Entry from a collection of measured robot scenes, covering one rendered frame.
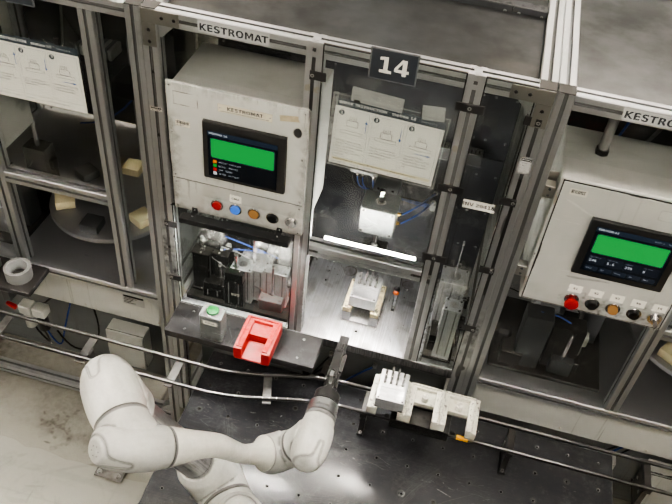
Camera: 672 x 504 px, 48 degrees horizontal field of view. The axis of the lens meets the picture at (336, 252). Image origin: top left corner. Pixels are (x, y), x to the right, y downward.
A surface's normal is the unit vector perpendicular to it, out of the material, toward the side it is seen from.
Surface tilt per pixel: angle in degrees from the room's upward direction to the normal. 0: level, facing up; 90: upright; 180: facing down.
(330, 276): 0
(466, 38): 0
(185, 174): 90
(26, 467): 0
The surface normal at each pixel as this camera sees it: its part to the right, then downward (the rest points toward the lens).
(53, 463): 0.08, -0.72
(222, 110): -0.25, 0.65
